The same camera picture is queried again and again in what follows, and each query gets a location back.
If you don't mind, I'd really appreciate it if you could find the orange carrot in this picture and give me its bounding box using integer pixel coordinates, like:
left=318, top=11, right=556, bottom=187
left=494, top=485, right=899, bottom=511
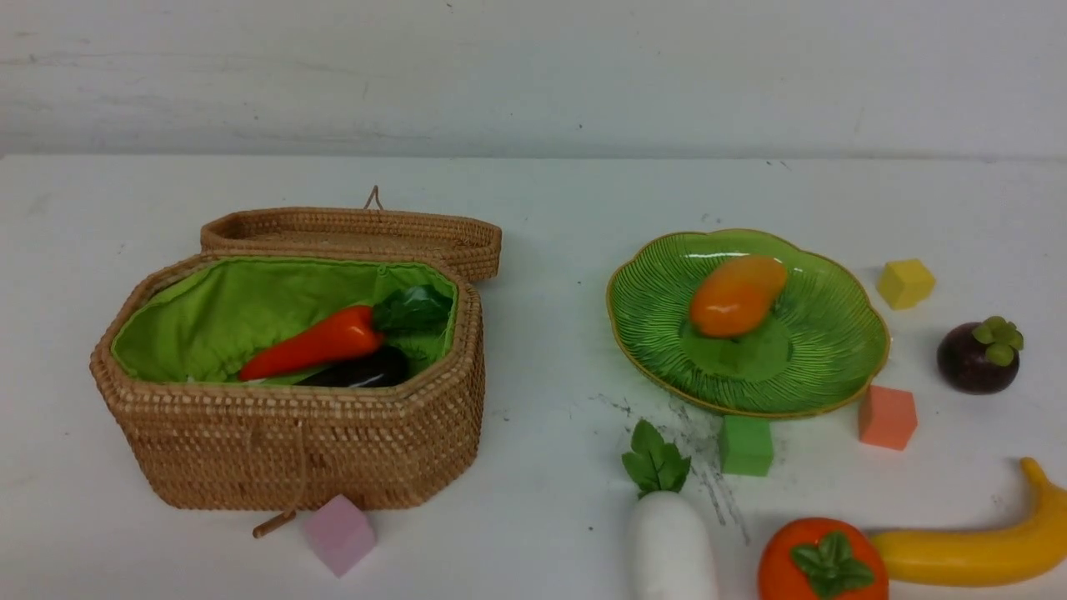
left=238, top=285, right=453, bottom=381

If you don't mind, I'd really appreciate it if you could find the dark purple eggplant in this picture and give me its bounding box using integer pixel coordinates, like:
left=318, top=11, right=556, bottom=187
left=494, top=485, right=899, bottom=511
left=294, top=345, right=410, bottom=388

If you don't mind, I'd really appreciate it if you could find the orange yellow mango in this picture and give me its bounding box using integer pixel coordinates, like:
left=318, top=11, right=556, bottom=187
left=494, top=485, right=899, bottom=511
left=689, top=254, right=789, bottom=338

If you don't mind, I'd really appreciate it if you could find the orange persimmon with leaf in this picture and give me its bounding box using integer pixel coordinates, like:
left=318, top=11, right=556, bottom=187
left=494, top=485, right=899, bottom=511
left=757, top=517, right=890, bottom=600

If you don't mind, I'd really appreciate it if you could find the yellow banana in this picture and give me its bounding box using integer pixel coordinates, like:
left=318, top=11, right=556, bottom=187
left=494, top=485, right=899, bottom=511
left=870, top=457, right=1066, bottom=588

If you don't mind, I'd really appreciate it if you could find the green foam cube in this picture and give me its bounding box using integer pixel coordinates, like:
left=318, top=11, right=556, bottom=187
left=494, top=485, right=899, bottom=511
left=718, top=415, right=774, bottom=478

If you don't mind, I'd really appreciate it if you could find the green glass plate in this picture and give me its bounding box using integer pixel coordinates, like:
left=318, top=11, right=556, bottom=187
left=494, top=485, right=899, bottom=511
left=606, top=228, right=891, bottom=419

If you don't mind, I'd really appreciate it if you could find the white radish with leaves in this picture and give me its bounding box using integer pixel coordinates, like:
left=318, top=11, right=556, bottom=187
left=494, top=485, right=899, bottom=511
left=621, top=419, right=720, bottom=599

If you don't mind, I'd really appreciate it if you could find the pink foam cube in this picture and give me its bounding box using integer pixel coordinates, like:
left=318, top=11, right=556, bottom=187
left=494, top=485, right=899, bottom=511
left=303, top=494, right=377, bottom=578

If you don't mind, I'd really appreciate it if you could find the yellow foam cube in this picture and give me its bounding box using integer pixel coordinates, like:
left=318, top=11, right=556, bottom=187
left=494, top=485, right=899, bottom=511
left=875, top=258, right=937, bottom=310

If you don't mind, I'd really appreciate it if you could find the orange foam cube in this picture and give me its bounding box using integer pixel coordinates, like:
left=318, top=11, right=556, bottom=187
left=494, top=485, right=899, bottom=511
left=857, top=385, right=919, bottom=451

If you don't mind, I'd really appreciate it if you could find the woven wicker basket green lining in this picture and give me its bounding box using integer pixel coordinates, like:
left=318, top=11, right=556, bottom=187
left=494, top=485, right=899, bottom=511
left=90, top=190, right=503, bottom=537

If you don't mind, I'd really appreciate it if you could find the dark purple mangosteen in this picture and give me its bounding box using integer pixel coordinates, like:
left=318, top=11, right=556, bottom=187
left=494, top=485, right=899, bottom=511
left=936, top=316, right=1024, bottom=395

